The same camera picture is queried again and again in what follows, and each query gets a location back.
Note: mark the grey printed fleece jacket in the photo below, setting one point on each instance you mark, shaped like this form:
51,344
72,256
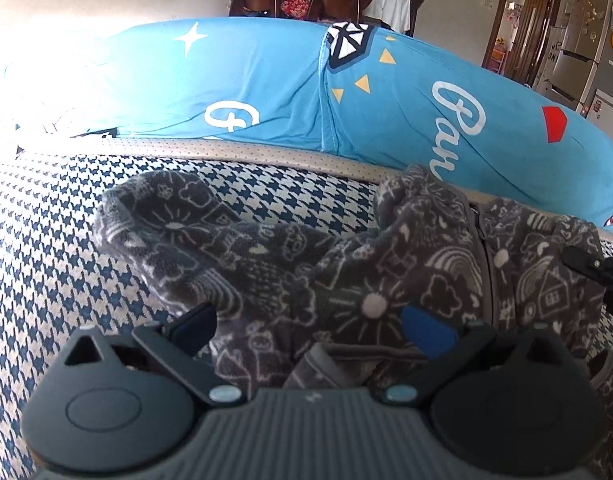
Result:
336,270

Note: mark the table with white cloth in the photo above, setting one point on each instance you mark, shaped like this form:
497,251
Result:
389,7

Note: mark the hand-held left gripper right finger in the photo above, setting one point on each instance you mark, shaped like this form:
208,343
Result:
429,335

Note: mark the brown wooden doorway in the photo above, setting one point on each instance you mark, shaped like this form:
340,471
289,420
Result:
529,25

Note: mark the silver refrigerator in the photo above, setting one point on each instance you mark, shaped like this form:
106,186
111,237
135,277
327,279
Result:
581,40

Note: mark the small white freezer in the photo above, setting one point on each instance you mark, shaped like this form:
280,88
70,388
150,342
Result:
606,115

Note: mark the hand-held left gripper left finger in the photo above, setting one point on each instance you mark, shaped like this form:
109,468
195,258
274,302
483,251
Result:
196,327

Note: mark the dark dining chair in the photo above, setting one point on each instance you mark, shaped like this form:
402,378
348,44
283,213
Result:
417,15

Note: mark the red floral cloth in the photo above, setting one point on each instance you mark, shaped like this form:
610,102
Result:
295,2

